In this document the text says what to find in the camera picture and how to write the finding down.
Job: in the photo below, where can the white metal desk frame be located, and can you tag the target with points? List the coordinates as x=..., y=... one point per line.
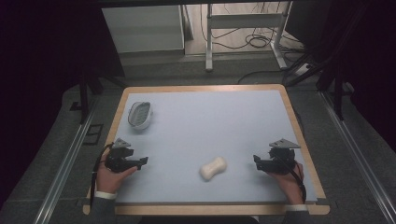
x=243, y=21

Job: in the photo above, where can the person's left hand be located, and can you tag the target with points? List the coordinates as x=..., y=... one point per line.
x=109, y=180

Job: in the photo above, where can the person's right hand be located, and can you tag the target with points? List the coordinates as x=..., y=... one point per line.
x=289, y=183

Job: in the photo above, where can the white power strip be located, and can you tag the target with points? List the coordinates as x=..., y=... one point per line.
x=302, y=69

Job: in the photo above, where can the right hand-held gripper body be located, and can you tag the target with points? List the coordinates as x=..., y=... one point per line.
x=280, y=160

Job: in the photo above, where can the white ribbed soap dish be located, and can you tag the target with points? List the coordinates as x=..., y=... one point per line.
x=140, y=114

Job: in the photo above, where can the aluminium floor rail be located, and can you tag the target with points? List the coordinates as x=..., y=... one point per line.
x=65, y=165
x=358, y=155

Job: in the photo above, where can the light blue table mat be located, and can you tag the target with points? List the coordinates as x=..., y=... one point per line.
x=205, y=133

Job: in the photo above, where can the black metal stand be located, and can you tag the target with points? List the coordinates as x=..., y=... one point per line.
x=84, y=93
x=337, y=90

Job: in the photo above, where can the cream soap bar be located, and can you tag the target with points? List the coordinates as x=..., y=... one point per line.
x=213, y=168

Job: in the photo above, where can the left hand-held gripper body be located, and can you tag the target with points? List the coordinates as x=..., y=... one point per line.
x=117, y=160

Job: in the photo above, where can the white cabinet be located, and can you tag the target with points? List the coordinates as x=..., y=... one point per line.
x=146, y=28

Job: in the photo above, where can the black floor bracket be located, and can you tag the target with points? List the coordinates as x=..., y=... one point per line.
x=93, y=134

